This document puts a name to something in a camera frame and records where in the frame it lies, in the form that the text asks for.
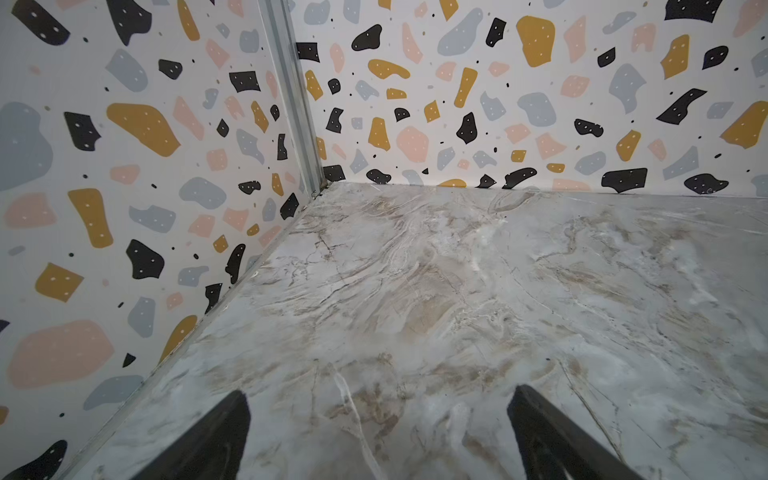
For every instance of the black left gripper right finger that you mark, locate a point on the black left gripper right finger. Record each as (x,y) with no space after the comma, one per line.
(552,446)

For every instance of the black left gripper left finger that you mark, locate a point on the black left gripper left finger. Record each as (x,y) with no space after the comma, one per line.
(211,449)

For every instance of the silver metal corner strip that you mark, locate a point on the silver metal corner strip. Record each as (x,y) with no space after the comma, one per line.
(279,31)

